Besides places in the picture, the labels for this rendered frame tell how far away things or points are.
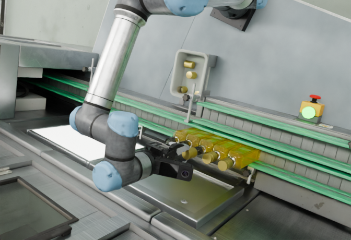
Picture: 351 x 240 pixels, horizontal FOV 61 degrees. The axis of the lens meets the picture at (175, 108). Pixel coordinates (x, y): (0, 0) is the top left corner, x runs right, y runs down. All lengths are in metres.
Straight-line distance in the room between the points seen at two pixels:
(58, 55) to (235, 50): 0.95
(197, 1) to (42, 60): 1.11
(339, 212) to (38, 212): 0.96
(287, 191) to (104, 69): 0.80
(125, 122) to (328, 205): 0.79
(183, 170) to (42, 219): 0.40
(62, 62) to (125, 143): 1.13
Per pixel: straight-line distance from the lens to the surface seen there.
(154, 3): 0.81
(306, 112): 1.19
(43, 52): 1.73
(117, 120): 0.72
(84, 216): 0.94
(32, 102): 1.90
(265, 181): 1.25
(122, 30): 0.84
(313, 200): 1.22
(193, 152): 1.01
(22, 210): 0.97
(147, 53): 1.67
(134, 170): 0.78
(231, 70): 1.39
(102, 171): 0.75
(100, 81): 0.82
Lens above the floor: 2.01
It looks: 55 degrees down
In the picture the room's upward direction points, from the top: 96 degrees counter-clockwise
